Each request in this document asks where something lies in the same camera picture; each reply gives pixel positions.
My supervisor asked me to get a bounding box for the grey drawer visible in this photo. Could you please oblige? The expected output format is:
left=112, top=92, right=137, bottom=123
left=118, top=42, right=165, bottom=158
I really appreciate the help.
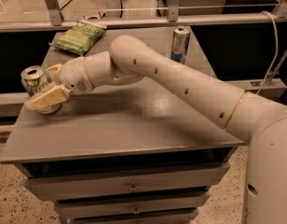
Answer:
left=54, top=191, right=210, bottom=219
left=72, top=209, right=198, bottom=224
left=24, top=161, right=230, bottom=201

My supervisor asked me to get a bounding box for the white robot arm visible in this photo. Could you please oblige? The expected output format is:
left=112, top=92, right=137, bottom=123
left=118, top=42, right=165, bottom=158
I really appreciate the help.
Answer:
left=26, top=35, right=287, bottom=224

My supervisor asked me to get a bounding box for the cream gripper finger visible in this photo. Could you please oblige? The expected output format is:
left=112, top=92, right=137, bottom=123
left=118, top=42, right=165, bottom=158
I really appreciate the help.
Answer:
left=24, top=85, right=71, bottom=110
left=47, top=63, right=62, bottom=84

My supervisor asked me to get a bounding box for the grey metal railing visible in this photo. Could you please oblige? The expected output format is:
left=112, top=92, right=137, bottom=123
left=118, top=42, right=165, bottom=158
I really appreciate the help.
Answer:
left=0, top=0, right=287, bottom=32

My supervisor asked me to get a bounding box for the bottom grey drawer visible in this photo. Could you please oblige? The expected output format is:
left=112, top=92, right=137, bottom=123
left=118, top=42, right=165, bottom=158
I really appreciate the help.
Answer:
left=72, top=209, right=198, bottom=224

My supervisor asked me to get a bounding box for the white cable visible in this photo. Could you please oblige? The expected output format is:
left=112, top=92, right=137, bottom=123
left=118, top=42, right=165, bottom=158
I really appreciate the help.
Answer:
left=255, top=10, right=280, bottom=95

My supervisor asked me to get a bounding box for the middle grey drawer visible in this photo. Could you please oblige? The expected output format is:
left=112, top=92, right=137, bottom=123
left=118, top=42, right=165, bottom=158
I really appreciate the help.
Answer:
left=54, top=191, right=210, bottom=219

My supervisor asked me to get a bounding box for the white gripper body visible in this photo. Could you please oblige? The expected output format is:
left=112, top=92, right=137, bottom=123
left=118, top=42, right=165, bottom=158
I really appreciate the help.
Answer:
left=60, top=57, right=94, bottom=95

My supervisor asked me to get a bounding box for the silver blue Red Bull can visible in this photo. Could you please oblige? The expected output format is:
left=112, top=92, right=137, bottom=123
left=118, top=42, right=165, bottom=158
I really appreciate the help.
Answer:
left=171, top=26, right=190, bottom=64

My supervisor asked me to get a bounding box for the white green 7up can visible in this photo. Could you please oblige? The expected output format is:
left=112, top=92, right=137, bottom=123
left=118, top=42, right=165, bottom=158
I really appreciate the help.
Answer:
left=20, top=65, right=62, bottom=115

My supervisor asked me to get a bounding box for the green chip bag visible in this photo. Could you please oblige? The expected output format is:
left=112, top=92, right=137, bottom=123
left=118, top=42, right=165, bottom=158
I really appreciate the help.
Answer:
left=50, top=21, right=107, bottom=56

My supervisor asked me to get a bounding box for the top grey drawer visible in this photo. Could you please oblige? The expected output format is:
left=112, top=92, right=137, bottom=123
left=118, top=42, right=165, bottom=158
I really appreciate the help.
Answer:
left=24, top=161, right=230, bottom=201

